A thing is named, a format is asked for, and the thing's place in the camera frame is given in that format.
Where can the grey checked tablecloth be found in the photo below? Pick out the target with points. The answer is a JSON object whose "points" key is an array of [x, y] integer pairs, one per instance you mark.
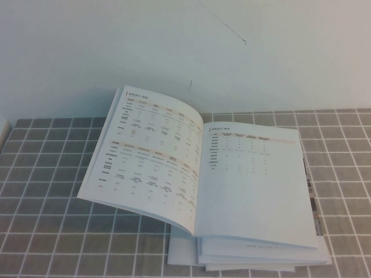
{"points": [[43, 231]]}

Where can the beige box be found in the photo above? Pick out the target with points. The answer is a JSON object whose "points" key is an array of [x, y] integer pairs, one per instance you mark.
{"points": [[4, 131]]}

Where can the white paper sheet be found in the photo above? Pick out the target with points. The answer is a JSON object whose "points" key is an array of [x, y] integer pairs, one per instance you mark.
{"points": [[182, 249]]}

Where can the white product catalogue book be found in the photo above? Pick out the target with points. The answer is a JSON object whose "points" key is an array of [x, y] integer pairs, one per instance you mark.
{"points": [[246, 188]]}

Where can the plain white booklet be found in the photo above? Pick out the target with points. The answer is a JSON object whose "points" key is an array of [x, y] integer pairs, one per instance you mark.
{"points": [[246, 268]]}

